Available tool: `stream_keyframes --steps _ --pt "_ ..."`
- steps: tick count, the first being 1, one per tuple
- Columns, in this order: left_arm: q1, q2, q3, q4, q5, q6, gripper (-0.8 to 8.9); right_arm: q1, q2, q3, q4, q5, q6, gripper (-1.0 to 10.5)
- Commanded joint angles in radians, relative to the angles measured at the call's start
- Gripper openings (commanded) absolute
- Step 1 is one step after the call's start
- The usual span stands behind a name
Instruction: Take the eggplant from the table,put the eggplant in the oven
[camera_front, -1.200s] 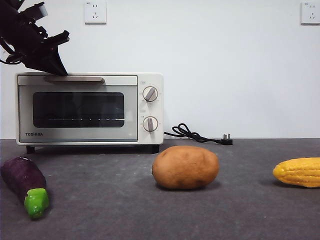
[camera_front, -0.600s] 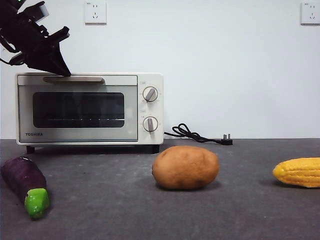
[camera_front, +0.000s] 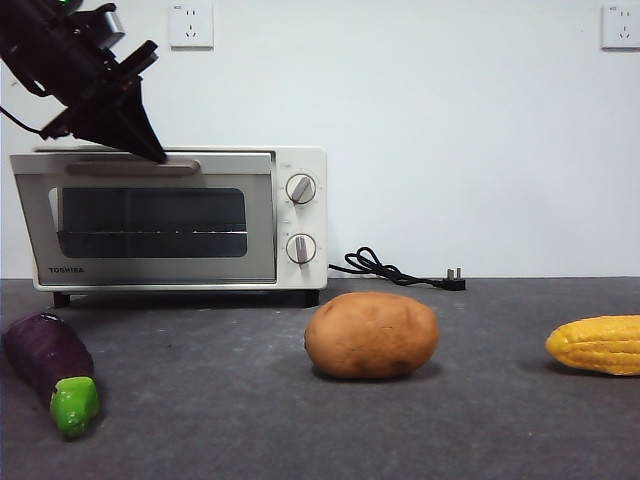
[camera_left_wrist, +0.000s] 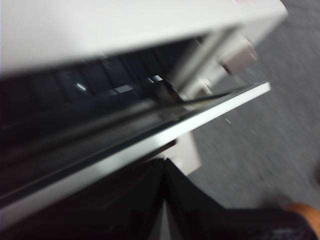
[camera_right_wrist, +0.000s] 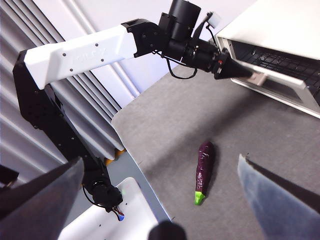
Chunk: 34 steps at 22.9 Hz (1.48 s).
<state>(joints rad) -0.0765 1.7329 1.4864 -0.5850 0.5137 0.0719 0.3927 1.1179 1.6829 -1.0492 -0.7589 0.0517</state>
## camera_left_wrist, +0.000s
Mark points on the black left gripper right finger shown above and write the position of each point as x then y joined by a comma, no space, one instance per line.
212,222

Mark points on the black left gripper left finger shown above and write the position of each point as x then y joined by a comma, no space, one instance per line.
100,215

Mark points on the beige oven knob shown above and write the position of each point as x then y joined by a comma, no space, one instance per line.
238,55
205,86

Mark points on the white toaster oven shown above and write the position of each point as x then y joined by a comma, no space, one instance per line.
125,25

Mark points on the brown potato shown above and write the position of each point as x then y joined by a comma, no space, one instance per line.
305,211

